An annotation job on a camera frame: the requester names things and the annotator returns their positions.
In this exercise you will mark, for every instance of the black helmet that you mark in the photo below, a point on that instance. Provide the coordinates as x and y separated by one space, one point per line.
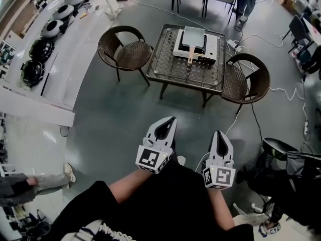
32 73
41 49

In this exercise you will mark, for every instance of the brown wicker chair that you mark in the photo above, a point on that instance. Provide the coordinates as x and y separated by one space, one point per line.
235 84
130 54

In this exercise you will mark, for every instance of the long white counter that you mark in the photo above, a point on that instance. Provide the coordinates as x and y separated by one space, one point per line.
62 66

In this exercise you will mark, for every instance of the person's black clothing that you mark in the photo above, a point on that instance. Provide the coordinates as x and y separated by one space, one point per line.
170 205

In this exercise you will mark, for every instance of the person's left forearm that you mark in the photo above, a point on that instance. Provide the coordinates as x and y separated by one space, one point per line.
125 184

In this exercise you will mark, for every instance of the black dining chair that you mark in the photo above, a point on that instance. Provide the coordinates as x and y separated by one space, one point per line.
298 29

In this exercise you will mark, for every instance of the white power strip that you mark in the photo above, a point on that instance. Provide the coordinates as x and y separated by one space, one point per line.
233 45
306 127

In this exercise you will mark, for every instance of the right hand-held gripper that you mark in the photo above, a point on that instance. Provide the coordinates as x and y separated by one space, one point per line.
220 177

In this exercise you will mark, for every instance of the glass top wicker table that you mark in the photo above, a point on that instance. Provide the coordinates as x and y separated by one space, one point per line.
173 69

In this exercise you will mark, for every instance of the person's shoe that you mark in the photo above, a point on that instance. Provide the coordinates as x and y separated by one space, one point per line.
182 159

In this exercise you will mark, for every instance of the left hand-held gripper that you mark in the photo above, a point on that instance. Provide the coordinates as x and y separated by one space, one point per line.
150 157

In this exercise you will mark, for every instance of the grey square frying pan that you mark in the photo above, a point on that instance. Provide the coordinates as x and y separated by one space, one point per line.
191 38

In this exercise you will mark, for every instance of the spare hand-held gripper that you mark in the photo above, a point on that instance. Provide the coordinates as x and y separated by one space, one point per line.
270 228

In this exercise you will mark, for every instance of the white portable stove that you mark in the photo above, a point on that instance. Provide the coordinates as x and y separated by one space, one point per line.
210 50

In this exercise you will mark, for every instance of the person's right forearm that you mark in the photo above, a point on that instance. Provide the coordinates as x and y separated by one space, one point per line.
222 210

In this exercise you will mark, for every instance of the black office chair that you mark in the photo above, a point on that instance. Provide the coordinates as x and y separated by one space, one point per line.
283 147

